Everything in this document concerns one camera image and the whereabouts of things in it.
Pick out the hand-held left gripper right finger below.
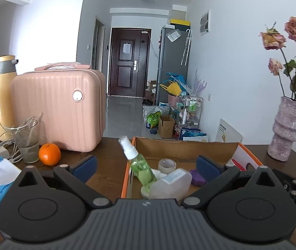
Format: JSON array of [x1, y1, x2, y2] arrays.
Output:
[[181, 155, 282, 210]]

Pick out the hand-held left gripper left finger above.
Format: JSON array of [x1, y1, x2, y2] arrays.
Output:
[[19, 155, 113, 210]]

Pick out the small purple object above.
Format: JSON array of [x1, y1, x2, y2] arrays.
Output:
[[191, 169, 206, 186]]

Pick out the red and white box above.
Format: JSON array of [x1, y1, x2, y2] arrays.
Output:
[[231, 158, 247, 172]]

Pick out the orange and white cardboard box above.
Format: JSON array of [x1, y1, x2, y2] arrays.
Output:
[[121, 136, 264, 198]]

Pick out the translucent plastic bottle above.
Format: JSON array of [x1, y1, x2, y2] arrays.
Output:
[[148, 168, 193, 200]]

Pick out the clear tape roll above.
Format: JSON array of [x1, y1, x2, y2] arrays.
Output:
[[158, 158, 177, 174]]

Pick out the green spray bottle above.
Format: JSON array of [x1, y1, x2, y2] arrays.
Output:
[[118, 135, 158, 188]]

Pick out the blue and white carton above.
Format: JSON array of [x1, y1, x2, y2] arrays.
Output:
[[179, 127, 208, 141]]

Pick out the orange fruit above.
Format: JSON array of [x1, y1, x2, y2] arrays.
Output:
[[39, 143, 61, 166]]

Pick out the white flat board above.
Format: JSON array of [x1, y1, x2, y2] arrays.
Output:
[[215, 118, 243, 144]]

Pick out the purple ribbed vase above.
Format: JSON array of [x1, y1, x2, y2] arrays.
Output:
[[267, 96, 296, 162]]

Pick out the small brown cardboard box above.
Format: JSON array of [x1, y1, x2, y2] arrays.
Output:
[[158, 115, 176, 139]]

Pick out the clear glass cup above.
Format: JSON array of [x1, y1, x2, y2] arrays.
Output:
[[11, 120, 40, 164]]

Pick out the pink hard-shell suitcase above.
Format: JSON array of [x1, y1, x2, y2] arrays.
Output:
[[11, 62, 106, 153]]

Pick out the green snack bag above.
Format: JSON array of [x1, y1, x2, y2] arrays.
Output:
[[146, 111, 162, 129]]

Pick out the pink bucket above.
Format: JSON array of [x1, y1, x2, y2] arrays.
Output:
[[167, 94, 181, 107]]

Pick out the yellow bag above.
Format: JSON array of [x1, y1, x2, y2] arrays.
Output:
[[159, 81, 181, 97]]

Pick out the blue bag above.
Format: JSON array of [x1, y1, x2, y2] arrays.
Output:
[[166, 72, 189, 89]]

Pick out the dark brown entrance door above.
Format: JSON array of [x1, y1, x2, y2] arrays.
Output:
[[108, 27, 152, 98]]

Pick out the yellow thermos jug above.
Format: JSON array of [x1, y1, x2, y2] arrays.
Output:
[[0, 55, 18, 141]]

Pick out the grey refrigerator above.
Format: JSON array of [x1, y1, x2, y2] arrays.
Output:
[[155, 26, 191, 106]]

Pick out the grey interior door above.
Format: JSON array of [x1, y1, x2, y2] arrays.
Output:
[[91, 16, 106, 71]]

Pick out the folded clear umbrella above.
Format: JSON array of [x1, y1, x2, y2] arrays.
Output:
[[180, 29, 192, 65]]

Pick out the clear plastic document bag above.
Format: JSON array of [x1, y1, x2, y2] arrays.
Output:
[[166, 30, 181, 42]]

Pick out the yellow box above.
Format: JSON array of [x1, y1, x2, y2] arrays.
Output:
[[169, 19, 191, 27]]

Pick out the metal wire rack cart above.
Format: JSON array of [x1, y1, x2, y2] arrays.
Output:
[[178, 92, 204, 133]]

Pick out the white cables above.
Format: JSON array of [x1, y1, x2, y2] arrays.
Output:
[[0, 135, 24, 163]]

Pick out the pale purple wall decoration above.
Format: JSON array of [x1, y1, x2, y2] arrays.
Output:
[[192, 69, 207, 94]]

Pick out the white wall electrical panel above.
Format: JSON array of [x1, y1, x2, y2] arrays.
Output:
[[199, 9, 211, 36]]

